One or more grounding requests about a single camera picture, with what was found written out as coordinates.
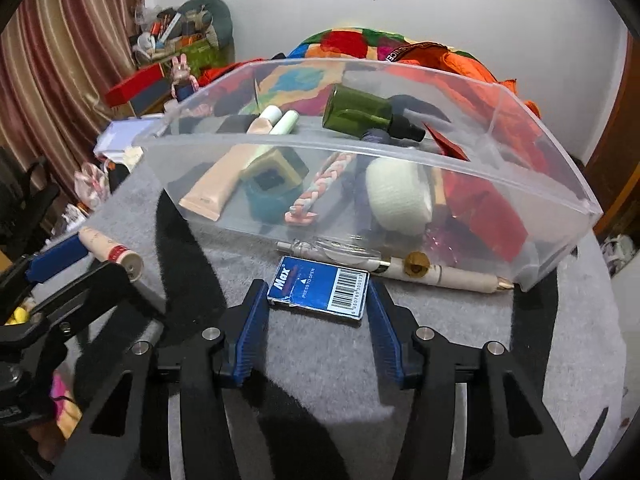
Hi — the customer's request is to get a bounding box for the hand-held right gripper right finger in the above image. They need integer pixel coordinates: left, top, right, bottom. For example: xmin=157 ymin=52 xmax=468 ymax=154
xmin=366 ymin=279 xmax=581 ymax=480

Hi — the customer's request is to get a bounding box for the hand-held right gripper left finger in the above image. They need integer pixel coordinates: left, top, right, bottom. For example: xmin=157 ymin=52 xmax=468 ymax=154
xmin=52 ymin=279 xmax=271 ymax=480

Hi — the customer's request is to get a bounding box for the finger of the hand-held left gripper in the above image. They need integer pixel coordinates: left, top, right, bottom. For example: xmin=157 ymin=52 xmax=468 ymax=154
xmin=0 ymin=235 xmax=88 ymax=306
xmin=30 ymin=260 xmax=167 ymax=342

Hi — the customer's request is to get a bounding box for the beige tube with red band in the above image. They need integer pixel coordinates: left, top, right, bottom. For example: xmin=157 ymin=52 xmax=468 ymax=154
xmin=79 ymin=226 xmax=145 ymax=281

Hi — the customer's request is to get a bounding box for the small blue cardboard box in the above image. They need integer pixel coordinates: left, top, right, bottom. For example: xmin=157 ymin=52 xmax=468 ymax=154
xmin=266 ymin=255 xmax=371 ymax=322

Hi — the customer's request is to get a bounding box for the white bandage roll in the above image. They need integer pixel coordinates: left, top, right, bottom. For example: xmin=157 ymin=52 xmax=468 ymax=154
xmin=365 ymin=159 xmax=433 ymax=236

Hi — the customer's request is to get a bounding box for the pastel braided ring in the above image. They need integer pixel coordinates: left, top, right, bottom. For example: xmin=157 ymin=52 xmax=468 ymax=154
xmin=285 ymin=152 xmax=357 ymax=223

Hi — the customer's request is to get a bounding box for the clear plastic storage bin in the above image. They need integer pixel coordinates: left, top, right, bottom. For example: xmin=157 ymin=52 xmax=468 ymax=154
xmin=137 ymin=57 xmax=605 ymax=293

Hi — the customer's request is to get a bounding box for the colourful printed cloth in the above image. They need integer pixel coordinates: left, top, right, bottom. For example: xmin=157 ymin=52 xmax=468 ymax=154
xmin=47 ymin=370 xmax=85 ymax=441

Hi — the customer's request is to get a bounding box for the black chair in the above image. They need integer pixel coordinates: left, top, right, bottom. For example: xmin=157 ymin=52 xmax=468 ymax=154
xmin=0 ymin=157 xmax=61 ymax=261

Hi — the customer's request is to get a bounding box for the cream pen with gold tip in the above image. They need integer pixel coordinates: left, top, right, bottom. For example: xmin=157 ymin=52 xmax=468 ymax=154
xmin=382 ymin=251 xmax=514 ymax=293

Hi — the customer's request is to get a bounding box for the clear plastic pen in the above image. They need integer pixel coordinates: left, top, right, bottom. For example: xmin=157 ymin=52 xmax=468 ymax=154
xmin=276 ymin=237 xmax=382 ymax=267

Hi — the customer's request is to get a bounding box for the white paper box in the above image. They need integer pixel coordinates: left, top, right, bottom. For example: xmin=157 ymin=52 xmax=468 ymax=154
xmin=94 ymin=119 xmax=166 ymax=161

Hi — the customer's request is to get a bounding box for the red gift box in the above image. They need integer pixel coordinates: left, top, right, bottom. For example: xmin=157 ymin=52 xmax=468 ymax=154
xmin=422 ymin=121 xmax=532 ymax=263

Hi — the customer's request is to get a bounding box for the green teal square case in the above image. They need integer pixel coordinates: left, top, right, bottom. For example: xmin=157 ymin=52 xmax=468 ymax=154
xmin=240 ymin=147 xmax=308 ymax=223

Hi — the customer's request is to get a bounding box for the peach cosmetic tube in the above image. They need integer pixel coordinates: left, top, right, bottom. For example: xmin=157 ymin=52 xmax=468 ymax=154
xmin=178 ymin=105 xmax=286 ymax=221

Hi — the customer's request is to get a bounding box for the long red box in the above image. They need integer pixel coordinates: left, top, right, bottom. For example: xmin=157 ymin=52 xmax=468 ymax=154
xmin=106 ymin=66 xmax=166 ymax=107

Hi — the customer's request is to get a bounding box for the striped red curtain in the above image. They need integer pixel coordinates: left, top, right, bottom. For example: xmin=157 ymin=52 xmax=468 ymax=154
xmin=0 ymin=0 xmax=151 ymax=201

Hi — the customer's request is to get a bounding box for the mint green tube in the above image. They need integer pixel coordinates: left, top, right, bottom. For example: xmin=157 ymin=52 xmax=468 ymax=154
xmin=269 ymin=110 xmax=300 ymax=136

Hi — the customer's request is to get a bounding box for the pink bunny toy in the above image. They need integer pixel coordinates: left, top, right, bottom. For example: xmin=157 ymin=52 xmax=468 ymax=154
xmin=170 ymin=55 xmax=197 ymax=101

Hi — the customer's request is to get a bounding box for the dark green glass bottle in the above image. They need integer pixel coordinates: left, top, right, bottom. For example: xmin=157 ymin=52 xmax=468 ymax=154
xmin=321 ymin=85 xmax=427 ymax=143

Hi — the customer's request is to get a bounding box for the green cardboard box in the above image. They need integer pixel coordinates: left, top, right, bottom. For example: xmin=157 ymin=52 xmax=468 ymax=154
xmin=134 ymin=37 xmax=221 ymax=81

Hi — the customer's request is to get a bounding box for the white bag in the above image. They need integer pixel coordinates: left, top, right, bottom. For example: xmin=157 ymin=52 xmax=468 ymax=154
xmin=600 ymin=235 xmax=640 ymax=277

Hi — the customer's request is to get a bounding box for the orange jacket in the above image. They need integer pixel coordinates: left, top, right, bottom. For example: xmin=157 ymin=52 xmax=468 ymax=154
xmin=400 ymin=40 xmax=542 ymax=116

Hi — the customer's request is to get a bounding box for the grey green plush pillow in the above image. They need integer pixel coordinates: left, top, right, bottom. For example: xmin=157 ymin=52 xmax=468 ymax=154
xmin=177 ymin=0 xmax=235 ymax=61

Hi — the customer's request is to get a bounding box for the wooden wardrobe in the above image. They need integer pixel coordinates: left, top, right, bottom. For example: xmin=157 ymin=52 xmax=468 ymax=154
xmin=582 ymin=30 xmax=640 ymax=233

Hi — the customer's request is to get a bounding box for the colourful patchwork blanket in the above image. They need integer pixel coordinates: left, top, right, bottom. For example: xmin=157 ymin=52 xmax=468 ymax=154
xmin=200 ymin=27 xmax=501 ymax=126

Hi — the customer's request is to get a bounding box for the dark webbing strap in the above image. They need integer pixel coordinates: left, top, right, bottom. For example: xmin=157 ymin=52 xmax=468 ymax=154
xmin=379 ymin=42 xmax=432 ymax=62

